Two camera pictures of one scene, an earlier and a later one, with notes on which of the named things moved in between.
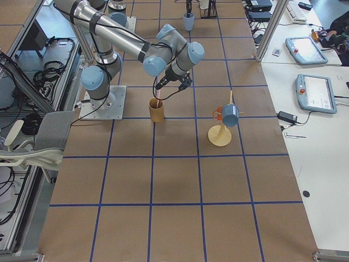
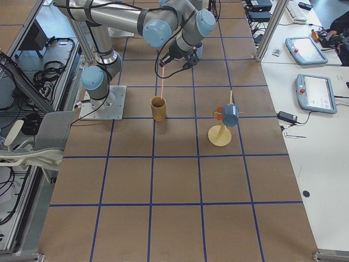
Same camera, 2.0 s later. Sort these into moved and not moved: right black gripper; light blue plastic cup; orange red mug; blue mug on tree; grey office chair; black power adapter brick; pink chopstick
Moved: pink chopstick; right black gripper; light blue plastic cup
Not moved: blue mug on tree; orange red mug; grey office chair; black power adapter brick
